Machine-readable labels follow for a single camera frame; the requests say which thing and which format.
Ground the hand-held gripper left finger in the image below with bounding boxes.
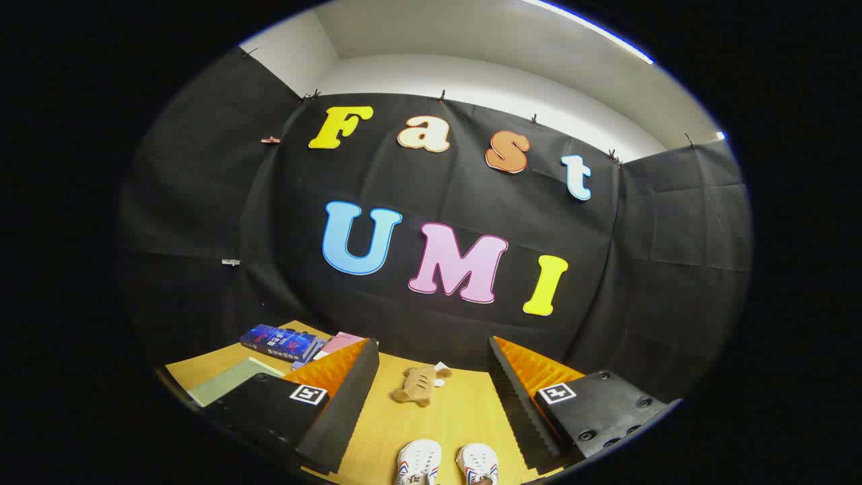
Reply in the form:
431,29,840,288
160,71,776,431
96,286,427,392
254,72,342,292
202,338,380,476

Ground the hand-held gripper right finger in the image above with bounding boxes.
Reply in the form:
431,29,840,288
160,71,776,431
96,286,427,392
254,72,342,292
488,335,683,475

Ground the white striped shoe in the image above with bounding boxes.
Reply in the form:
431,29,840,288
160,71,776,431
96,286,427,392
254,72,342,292
395,439,443,485
456,443,500,485

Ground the cream fabric storage box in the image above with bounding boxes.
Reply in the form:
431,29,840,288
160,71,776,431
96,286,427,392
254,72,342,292
187,357,287,407

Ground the pink cover book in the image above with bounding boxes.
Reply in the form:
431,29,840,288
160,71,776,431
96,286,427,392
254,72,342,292
313,331,368,361

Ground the pale blue book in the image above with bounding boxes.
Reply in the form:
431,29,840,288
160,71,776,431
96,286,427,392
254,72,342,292
291,340,331,370

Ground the brown plush toy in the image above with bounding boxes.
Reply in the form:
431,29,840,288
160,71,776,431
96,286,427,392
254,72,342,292
392,362,453,408

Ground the dark blue book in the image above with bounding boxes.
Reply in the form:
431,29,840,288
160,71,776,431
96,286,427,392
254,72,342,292
240,324,323,362

